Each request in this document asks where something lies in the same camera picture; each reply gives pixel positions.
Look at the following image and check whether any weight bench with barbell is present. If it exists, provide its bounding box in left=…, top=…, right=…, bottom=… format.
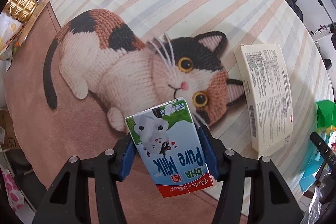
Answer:
left=311, top=0, right=335, bottom=48

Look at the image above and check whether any blue white milk carton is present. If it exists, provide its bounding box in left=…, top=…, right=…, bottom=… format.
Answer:
left=125, top=97, right=214, bottom=198

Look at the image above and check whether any pink floral bag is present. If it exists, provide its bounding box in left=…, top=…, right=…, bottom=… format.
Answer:
left=1, top=167, right=25, bottom=211

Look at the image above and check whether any gold liquor bottle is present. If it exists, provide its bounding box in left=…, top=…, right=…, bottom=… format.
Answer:
left=3, top=0, right=38, bottom=23

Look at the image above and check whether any cardboard box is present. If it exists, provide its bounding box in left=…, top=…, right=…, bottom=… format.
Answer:
left=0, top=110, right=20, bottom=150

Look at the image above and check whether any yellow snack bag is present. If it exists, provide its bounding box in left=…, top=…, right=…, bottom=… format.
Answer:
left=0, top=12, right=26, bottom=61

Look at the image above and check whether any cat pattern table mat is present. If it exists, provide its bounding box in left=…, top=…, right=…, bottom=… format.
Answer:
left=3, top=0, right=336, bottom=224

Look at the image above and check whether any cream flat printed box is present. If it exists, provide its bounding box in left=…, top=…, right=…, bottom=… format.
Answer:
left=235, top=44, right=293, bottom=157

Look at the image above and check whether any green blue plastic wrapper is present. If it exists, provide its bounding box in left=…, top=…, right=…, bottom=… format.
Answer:
left=299, top=100, right=335, bottom=192

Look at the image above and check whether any brown paper packet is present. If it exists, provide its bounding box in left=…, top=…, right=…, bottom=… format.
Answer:
left=18, top=0, right=50, bottom=46

